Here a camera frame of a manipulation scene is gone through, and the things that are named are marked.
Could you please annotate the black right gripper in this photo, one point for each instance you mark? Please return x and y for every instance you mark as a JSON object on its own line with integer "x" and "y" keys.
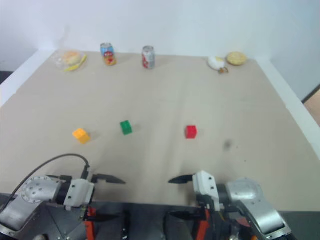
{"x": 203, "y": 220}

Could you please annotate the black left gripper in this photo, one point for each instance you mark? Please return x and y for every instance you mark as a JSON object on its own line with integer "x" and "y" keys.
{"x": 90, "y": 220}

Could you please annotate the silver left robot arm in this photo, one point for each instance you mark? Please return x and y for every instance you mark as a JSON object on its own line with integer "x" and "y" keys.
{"x": 40, "y": 190}

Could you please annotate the red cube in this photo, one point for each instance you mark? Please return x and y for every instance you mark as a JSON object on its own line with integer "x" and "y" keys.
{"x": 191, "y": 131}

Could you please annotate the orange cube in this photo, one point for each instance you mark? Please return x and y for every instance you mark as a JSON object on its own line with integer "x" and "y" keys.
{"x": 80, "y": 136}

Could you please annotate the green cube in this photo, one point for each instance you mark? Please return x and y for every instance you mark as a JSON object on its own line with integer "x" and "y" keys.
{"x": 126, "y": 127}

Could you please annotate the white table side board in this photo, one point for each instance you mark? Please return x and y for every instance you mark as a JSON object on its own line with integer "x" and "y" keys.
{"x": 27, "y": 77}
{"x": 287, "y": 105}

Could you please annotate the blue and orange drink can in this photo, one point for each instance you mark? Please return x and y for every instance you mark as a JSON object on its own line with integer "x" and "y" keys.
{"x": 108, "y": 55}

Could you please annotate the red and white drink can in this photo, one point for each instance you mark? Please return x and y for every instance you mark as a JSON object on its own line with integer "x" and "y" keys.
{"x": 148, "y": 57}

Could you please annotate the toy burger in clear bag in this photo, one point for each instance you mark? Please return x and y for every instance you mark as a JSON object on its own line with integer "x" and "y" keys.
{"x": 71, "y": 58}

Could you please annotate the round tan toy bread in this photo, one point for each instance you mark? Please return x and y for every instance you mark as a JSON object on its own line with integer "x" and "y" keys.
{"x": 236, "y": 58}

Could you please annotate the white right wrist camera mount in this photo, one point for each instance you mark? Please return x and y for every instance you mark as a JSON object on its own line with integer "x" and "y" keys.
{"x": 205, "y": 187}

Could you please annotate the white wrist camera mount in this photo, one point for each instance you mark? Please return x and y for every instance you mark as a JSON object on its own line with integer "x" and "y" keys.
{"x": 205, "y": 187}
{"x": 78, "y": 192}

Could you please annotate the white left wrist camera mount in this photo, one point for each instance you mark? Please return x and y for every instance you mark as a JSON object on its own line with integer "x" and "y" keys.
{"x": 78, "y": 192}

